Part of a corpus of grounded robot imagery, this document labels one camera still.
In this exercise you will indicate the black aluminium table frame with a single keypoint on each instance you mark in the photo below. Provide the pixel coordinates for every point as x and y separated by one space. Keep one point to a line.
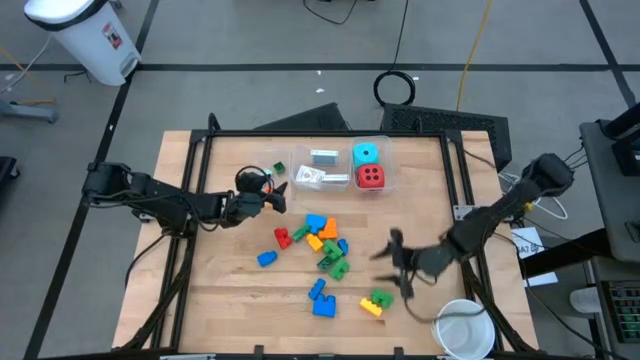
325 134

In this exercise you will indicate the translucent plastic cup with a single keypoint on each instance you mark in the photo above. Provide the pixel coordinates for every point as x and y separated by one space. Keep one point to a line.
584 300

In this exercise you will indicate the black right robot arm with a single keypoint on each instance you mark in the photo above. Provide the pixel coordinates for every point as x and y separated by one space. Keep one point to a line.
500 215

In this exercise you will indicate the cyan foam die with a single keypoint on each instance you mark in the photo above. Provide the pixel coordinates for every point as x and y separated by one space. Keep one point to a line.
365 155

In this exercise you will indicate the grey side desk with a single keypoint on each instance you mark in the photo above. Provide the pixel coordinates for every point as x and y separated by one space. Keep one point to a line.
610 200

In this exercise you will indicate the white trash can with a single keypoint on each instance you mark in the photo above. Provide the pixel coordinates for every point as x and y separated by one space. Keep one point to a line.
85 40

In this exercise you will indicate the yellow toy block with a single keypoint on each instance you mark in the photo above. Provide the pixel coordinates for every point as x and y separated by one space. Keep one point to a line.
314 242
370 307

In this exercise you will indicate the small green toy block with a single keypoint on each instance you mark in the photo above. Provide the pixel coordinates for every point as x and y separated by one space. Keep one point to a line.
279 168

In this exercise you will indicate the backlit computer keyboard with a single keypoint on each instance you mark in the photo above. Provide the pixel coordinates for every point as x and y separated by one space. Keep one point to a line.
622 310

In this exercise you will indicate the red toy block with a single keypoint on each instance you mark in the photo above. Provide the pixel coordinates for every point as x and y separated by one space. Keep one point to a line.
283 238

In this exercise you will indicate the long green toy block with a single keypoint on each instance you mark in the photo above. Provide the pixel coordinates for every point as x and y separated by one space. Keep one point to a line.
301 232

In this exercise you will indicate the black frame clamp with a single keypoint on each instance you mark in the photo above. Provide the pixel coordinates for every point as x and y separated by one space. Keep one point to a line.
258 351
398 352

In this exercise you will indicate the small blue toy block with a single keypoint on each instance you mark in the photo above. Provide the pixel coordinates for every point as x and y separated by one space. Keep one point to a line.
343 246

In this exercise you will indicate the red foam die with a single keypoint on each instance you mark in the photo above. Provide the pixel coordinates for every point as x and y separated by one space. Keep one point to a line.
371 176

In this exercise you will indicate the grey metal stand foot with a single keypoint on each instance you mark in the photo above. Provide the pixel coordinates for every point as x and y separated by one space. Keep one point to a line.
27 111

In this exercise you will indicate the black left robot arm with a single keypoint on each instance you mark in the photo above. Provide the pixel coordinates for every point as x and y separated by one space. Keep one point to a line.
165 200

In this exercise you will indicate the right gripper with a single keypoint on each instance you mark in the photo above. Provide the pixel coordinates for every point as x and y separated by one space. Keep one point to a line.
430 262

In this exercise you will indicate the black flat panel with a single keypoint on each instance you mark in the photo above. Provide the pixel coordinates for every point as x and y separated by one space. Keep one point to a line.
310 120

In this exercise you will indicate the black desk device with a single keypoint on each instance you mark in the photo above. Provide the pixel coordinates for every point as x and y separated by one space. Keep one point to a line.
627 145

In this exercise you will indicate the white paper cup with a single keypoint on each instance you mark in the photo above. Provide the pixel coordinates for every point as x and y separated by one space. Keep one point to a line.
462 335

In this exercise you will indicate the dark green toy block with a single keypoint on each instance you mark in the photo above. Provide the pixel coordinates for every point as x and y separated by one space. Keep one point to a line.
325 263

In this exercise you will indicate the orange toy block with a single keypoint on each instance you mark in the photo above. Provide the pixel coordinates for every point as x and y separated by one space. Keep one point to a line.
329 230

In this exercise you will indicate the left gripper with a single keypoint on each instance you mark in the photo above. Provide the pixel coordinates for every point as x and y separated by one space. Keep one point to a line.
247 207

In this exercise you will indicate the white paper sheet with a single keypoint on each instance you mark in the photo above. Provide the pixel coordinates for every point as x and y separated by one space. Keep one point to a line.
542 279
527 245

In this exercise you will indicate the black floor object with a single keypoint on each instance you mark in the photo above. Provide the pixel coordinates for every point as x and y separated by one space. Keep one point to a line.
7 172

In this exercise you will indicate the black desk leg bar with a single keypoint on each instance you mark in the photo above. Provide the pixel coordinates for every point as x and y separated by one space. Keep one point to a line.
565 255

